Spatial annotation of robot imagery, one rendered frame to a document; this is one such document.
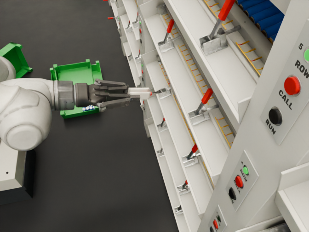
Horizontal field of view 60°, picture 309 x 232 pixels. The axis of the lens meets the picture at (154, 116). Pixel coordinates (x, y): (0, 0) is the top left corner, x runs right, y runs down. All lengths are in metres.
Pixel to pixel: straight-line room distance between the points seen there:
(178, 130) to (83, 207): 0.63
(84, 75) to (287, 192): 1.43
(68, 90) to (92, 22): 1.51
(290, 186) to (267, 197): 0.04
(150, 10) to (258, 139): 0.67
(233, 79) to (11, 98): 0.47
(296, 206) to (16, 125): 0.53
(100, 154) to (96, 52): 0.83
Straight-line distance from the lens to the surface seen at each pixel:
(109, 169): 1.34
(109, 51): 1.95
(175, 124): 0.84
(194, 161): 0.76
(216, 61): 0.46
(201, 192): 0.73
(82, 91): 0.82
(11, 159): 1.16
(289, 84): 0.27
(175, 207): 1.10
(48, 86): 0.82
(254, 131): 0.35
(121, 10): 1.71
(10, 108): 0.66
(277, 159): 0.32
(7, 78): 1.20
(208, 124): 0.60
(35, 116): 0.64
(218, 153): 0.56
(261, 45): 0.44
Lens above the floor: 1.16
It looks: 51 degrees down
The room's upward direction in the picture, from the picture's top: straight up
